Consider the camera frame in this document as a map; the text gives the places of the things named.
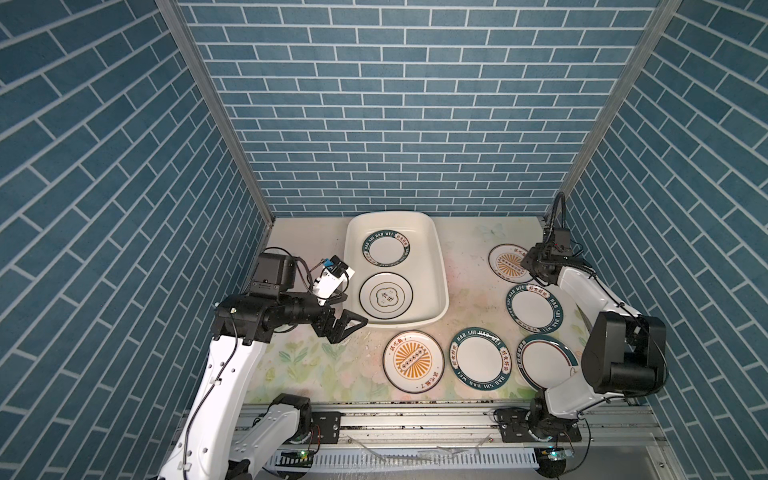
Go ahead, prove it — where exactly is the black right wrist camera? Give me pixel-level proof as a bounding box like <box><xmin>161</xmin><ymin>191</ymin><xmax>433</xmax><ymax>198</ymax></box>
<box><xmin>550</xmin><ymin>228</ymin><xmax>573</xmax><ymax>256</ymax></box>

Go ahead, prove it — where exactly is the white plate green flower outline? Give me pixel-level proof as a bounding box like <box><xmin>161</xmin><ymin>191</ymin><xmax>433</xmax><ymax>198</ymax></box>
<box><xmin>358</xmin><ymin>272</ymin><xmax>413</xmax><ymax>320</ymax></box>

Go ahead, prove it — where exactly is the aluminium corner frame right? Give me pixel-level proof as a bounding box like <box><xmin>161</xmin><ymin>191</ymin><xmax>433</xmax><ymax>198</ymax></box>
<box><xmin>560</xmin><ymin>0</ymin><xmax>682</xmax><ymax>195</ymax></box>

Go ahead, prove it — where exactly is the aluminium corner frame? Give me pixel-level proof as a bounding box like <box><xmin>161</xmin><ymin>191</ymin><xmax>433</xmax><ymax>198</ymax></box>
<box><xmin>156</xmin><ymin>0</ymin><xmax>275</xmax><ymax>229</ymax></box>
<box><xmin>560</xmin><ymin>0</ymin><xmax>682</xmax><ymax>195</ymax></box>

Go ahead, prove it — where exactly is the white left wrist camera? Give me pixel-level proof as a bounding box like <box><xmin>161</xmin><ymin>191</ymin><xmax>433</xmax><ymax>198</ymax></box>
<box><xmin>310</xmin><ymin>255</ymin><xmax>355</xmax><ymax>306</ymax></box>

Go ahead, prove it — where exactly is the green rim plate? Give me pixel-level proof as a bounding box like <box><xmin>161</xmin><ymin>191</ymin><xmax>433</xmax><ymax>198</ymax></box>
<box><xmin>505</xmin><ymin>284</ymin><xmax>564</xmax><ymax>334</ymax></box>
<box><xmin>362</xmin><ymin>229</ymin><xmax>411</xmax><ymax>268</ymax></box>
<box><xmin>516</xmin><ymin>334</ymin><xmax>580</xmax><ymax>390</ymax></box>
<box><xmin>449</xmin><ymin>327</ymin><xmax>512</xmax><ymax>391</ymax></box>

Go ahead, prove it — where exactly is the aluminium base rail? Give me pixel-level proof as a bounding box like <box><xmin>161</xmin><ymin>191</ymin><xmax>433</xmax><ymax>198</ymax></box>
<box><xmin>161</xmin><ymin>398</ymin><xmax>685</xmax><ymax>480</ymax></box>

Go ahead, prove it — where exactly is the green rim plate front right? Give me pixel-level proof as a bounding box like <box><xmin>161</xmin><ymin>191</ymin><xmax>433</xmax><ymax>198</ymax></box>
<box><xmin>516</xmin><ymin>334</ymin><xmax>580</xmax><ymax>390</ymax></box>

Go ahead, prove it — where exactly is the green rim plate front centre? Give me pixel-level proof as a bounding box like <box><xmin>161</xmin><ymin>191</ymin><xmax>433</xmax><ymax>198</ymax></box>
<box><xmin>449</xmin><ymin>327</ymin><xmax>512</xmax><ymax>391</ymax></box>

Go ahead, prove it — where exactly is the orange sunburst plate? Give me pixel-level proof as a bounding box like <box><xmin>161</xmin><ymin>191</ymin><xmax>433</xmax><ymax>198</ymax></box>
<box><xmin>488</xmin><ymin>244</ymin><xmax>532</xmax><ymax>284</ymax></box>
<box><xmin>382</xmin><ymin>330</ymin><xmax>445</xmax><ymax>394</ymax></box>

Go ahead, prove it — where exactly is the orange sunburst plate front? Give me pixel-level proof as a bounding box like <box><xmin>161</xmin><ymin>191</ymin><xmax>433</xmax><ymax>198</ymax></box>
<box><xmin>382</xmin><ymin>330</ymin><xmax>445</xmax><ymax>394</ymax></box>

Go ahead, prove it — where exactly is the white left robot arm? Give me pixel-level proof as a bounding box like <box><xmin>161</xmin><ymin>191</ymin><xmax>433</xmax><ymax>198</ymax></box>
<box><xmin>158</xmin><ymin>247</ymin><xmax>368</xmax><ymax>479</ymax></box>

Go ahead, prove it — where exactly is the white plastic bin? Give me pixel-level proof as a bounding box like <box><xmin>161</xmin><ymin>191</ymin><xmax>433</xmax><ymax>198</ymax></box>
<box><xmin>343</xmin><ymin>211</ymin><xmax>449</xmax><ymax>329</ymax></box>

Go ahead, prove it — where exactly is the aluminium corner frame left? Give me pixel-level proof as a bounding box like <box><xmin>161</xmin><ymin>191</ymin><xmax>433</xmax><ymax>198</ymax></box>
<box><xmin>156</xmin><ymin>0</ymin><xmax>275</xmax><ymax>229</ymax></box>

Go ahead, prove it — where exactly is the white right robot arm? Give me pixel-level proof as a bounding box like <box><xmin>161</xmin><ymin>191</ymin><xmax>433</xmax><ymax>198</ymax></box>
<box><xmin>494</xmin><ymin>240</ymin><xmax>669</xmax><ymax>443</ymax></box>

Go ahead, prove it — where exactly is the green rim plate back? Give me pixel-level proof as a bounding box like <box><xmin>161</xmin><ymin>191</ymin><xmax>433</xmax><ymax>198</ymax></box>
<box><xmin>362</xmin><ymin>229</ymin><xmax>411</xmax><ymax>268</ymax></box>

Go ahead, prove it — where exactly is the orange sunburst plate back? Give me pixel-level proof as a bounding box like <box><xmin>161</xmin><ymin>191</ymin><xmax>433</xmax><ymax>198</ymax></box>
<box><xmin>488</xmin><ymin>244</ymin><xmax>532</xmax><ymax>284</ymax></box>

